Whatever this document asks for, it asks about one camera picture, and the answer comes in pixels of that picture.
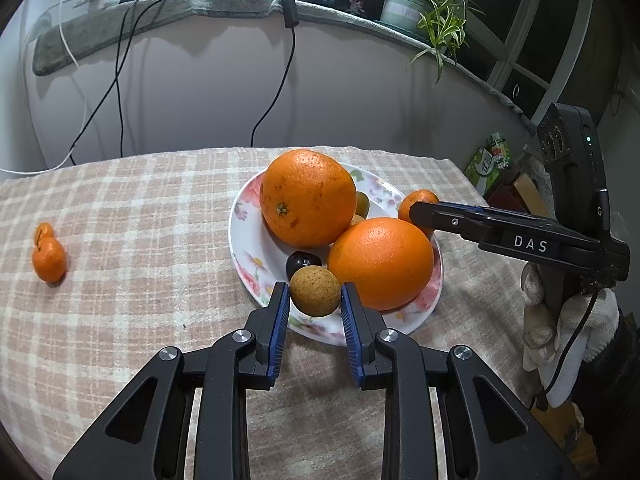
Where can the brown cardboard box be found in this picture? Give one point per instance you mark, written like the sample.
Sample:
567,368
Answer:
532,192

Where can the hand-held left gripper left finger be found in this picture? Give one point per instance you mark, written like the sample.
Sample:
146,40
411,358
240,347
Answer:
277,332

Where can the small mandarin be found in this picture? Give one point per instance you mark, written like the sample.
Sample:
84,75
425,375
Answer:
417,197
44,231
49,260

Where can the large orange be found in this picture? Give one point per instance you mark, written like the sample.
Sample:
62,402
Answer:
380,265
307,195

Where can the spider plant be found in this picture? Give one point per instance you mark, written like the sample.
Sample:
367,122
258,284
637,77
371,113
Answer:
440,15

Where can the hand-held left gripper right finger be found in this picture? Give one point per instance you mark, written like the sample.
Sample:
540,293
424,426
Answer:
350,332

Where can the plaid tablecloth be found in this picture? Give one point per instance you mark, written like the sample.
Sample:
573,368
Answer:
125,260

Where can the small tan round fruit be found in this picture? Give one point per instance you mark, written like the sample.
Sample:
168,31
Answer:
314,291

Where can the white window frame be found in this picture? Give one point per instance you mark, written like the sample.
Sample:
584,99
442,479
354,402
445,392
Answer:
525,20

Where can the green printed bag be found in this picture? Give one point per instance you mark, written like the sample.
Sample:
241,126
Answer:
487,162

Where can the person's right forearm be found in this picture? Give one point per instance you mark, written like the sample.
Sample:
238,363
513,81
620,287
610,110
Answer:
617,375

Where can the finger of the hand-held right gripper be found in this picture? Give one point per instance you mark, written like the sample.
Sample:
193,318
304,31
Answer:
445,217
520,222

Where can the person's right hand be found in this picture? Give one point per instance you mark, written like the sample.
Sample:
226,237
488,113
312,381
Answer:
597,320

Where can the small yellow kumquat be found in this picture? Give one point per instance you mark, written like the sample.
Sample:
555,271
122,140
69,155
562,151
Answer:
362,203

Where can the floral white plate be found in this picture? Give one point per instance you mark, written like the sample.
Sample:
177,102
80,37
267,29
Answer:
250,260

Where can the pale plant pot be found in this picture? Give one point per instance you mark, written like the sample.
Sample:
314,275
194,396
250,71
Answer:
400,10

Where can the red box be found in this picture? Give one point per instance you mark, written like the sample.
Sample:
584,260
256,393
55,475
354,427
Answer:
505,195

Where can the small dark round fruit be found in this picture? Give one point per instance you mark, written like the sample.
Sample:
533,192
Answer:
302,261

